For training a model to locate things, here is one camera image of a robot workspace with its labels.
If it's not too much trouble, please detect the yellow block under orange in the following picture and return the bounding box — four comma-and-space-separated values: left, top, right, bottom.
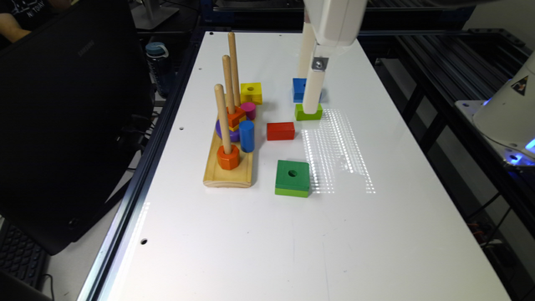
229, 120, 243, 132

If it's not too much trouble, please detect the front wooden peg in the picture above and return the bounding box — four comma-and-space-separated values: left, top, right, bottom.
214, 84, 232, 154

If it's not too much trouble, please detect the pink cylinder block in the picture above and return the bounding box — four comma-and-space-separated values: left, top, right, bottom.
241, 102, 257, 120

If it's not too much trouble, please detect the yellow square block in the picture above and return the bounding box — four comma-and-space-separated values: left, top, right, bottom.
240, 83, 262, 105

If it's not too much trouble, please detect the wooden peg base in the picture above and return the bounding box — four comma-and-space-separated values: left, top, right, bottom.
203, 121, 253, 188

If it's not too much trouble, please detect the orange block on peg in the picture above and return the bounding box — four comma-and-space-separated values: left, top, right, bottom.
227, 107, 247, 127

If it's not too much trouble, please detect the person forearm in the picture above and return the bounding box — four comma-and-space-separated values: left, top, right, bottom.
0, 13, 30, 43

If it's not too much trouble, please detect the red rectangular block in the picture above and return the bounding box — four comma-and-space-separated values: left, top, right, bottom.
267, 122, 295, 140

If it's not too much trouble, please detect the blue water bottle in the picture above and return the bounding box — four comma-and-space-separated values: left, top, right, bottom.
145, 42, 176, 98

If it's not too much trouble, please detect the wooden peg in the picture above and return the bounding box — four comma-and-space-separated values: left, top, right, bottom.
214, 84, 232, 154
222, 54, 236, 115
228, 32, 241, 107

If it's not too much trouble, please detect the purple ring block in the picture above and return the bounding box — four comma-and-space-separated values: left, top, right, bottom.
215, 118, 242, 143

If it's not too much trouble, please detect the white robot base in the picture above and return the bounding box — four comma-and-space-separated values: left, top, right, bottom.
455, 55, 534, 169

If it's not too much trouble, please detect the blue cylinder block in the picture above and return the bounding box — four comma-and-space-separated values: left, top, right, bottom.
239, 120, 255, 153

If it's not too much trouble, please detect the orange hexagon block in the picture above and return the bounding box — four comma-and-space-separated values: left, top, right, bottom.
217, 145, 240, 170

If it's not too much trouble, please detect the back wooden peg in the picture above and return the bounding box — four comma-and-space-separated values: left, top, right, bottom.
228, 32, 241, 107

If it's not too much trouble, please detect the grey monitor stand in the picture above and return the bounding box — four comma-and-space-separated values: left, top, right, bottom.
130, 0, 180, 30

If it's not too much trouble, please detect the blue square block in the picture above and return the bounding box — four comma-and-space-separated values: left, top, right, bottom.
292, 78, 307, 103

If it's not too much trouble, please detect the middle wooden peg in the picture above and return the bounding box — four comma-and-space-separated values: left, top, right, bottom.
222, 54, 236, 115

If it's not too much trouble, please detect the black keyboard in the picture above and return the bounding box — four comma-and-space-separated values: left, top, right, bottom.
1, 219, 49, 290

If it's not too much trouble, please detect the dark green square block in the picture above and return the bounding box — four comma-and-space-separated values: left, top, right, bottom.
275, 160, 310, 191

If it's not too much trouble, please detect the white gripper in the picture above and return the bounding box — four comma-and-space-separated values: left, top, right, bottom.
297, 0, 367, 115

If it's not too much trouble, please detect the black Samsung monitor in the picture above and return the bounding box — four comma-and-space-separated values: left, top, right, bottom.
1, 0, 154, 254

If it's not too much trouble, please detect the light green rectangular block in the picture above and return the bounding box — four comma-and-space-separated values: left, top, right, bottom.
294, 103, 323, 121

